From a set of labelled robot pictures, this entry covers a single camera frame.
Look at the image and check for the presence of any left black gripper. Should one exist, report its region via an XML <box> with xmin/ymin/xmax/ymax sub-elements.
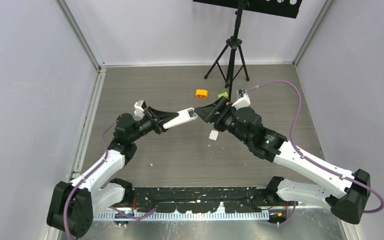
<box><xmin>129</xmin><ymin>107</ymin><xmax>179</xmax><ymax>143</ymax></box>

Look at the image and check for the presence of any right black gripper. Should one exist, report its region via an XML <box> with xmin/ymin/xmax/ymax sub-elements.
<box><xmin>194</xmin><ymin>95</ymin><xmax>251</xmax><ymax>145</ymax></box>

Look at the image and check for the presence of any white remote control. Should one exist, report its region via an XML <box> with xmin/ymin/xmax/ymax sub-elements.
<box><xmin>162</xmin><ymin>107</ymin><xmax>198</xmax><ymax>130</ymax></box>

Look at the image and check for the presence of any white battery cover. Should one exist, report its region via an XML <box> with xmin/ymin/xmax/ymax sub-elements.
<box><xmin>208</xmin><ymin>130</ymin><xmax>219</xmax><ymax>141</ymax></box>

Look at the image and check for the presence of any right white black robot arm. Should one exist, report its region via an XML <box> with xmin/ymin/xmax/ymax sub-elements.
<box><xmin>194</xmin><ymin>97</ymin><xmax>371</xmax><ymax>225</ymax></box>

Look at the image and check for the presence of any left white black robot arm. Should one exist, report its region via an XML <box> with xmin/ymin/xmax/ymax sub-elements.
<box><xmin>46</xmin><ymin>106</ymin><xmax>181</xmax><ymax>240</ymax></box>

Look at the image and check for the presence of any orange yellow plastic object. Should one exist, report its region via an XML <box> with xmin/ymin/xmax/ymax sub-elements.
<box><xmin>195</xmin><ymin>89</ymin><xmax>209</xmax><ymax>99</ymax></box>

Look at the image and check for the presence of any green block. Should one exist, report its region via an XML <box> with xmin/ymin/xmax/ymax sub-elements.
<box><xmin>217</xmin><ymin>92</ymin><xmax>229</xmax><ymax>99</ymax></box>

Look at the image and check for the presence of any black tripod stand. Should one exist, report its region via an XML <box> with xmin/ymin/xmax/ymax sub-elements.
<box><xmin>203</xmin><ymin>0</ymin><xmax>250</xmax><ymax>102</ymax></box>

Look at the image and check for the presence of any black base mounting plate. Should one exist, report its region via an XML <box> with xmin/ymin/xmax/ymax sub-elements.
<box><xmin>113</xmin><ymin>186</ymin><xmax>296</xmax><ymax>214</ymax></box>

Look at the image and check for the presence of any black perforated panel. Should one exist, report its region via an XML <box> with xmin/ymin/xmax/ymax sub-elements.
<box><xmin>193</xmin><ymin>0</ymin><xmax>303</xmax><ymax>19</ymax></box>

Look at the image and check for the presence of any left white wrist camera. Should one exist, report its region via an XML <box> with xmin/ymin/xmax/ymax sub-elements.
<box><xmin>134</xmin><ymin>100</ymin><xmax>147</xmax><ymax>119</ymax></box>

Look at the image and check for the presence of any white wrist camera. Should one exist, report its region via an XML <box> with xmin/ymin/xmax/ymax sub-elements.
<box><xmin>134</xmin><ymin>100</ymin><xmax>147</xmax><ymax>119</ymax></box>
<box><xmin>232</xmin><ymin>88</ymin><xmax>251</xmax><ymax>110</ymax></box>

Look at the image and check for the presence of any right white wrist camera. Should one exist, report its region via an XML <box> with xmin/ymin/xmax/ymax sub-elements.
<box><xmin>232</xmin><ymin>88</ymin><xmax>251</xmax><ymax>110</ymax></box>

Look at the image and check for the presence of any aluminium frame rail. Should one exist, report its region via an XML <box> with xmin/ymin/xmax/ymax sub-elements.
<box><xmin>50</xmin><ymin>205</ymin><xmax>352</xmax><ymax>222</ymax></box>

